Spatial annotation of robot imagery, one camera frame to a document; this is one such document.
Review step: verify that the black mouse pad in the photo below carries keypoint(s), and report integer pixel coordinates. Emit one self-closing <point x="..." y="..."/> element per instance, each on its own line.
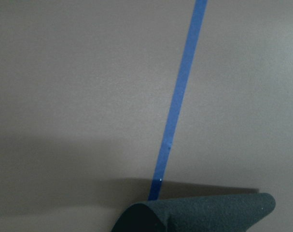
<point x="220" y="213"/>

